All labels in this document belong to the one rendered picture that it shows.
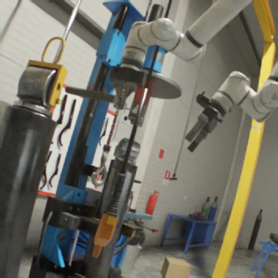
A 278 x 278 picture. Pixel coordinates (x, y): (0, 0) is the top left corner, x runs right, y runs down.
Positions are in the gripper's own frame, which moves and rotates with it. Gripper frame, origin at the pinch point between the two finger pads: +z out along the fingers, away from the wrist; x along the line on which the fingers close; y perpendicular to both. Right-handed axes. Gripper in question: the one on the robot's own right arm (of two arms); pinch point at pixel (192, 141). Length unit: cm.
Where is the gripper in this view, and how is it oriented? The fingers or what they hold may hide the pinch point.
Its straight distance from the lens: 123.0
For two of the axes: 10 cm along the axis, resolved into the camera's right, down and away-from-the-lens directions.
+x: 2.1, 3.2, 9.2
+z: -6.4, 7.6, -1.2
